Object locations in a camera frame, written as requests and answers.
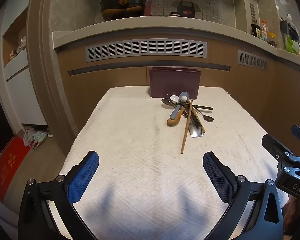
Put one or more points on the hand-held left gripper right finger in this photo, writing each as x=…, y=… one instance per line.
x=217, y=177

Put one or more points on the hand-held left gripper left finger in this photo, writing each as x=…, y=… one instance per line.
x=85, y=177

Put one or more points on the wooden chopstick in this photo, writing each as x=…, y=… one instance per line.
x=202, y=129
x=186, y=130

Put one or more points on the dark translucent plastic spoon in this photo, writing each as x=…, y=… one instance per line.
x=168, y=101

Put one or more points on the maroon plastic utensil box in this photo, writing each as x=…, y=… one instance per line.
x=175, y=82

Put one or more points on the grey metal spoon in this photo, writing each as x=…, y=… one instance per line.
x=209, y=118

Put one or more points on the slippers on floor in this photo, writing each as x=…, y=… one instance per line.
x=36, y=138

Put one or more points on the white textured towel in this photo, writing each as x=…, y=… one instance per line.
x=140, y=142

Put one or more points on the red floor mat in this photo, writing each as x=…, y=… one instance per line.
x=7, y=170

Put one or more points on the short grey vent grille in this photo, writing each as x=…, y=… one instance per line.
x=252, y=60

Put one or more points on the green packets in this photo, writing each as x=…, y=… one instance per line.
x=292, y=45

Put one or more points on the yellow-lidded jar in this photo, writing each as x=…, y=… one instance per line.
x=272, y=40

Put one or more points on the white shelf cabinet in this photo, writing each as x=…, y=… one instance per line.
x=22, y=92

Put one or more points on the orange-capped clear bottle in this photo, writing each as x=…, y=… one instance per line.
x=264, y=30

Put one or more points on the dark sauce bottle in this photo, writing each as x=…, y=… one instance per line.
x=255, y=30

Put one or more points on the long grey vent grille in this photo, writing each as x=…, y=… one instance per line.
x=145, y=50

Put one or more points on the beige stone countertop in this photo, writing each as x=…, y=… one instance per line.
x=140, y=27

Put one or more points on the small dark pot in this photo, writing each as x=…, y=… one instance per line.
x=174, y=13

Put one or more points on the black wok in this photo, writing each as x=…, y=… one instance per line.
x=130, y=2

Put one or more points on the white wall socket panel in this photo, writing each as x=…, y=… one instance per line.
x=252, y=12

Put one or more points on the cartoon wall sticker with apron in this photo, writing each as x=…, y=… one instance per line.
x=186, y=6

